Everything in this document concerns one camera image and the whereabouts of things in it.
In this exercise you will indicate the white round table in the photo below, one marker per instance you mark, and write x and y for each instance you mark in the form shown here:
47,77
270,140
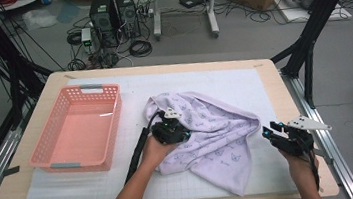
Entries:
19,4

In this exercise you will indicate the white metal stand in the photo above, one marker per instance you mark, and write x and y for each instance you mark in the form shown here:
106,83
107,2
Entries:
155,14

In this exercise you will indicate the person's left hand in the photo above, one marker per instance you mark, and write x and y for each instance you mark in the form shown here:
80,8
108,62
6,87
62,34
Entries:
154,154

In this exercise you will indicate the clear plastic bag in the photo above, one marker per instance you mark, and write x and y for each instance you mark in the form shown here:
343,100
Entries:
39,18

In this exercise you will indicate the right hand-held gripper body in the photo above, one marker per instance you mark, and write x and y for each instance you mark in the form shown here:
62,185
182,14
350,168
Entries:
295,143

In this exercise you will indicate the white flat board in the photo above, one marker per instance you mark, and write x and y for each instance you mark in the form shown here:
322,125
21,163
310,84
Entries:
295,15

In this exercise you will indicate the person's right hand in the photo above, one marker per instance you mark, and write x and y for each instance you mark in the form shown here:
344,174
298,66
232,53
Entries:
301,167

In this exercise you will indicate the small white box green light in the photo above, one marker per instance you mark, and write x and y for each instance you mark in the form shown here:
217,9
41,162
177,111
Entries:
86,34

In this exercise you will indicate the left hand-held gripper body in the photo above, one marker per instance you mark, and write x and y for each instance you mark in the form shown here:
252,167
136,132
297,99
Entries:
168,132

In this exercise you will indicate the pink plastic basket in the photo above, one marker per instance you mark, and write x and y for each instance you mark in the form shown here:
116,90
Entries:
81,133

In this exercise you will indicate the lavender printed towel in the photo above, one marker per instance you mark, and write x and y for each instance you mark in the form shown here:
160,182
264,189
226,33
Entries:
216,142

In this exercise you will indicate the white grid mat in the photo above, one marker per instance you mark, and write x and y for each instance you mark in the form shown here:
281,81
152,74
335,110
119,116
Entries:
195,77

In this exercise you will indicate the black computer tower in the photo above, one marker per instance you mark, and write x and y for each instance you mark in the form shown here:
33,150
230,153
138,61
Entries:
103,20
128,14

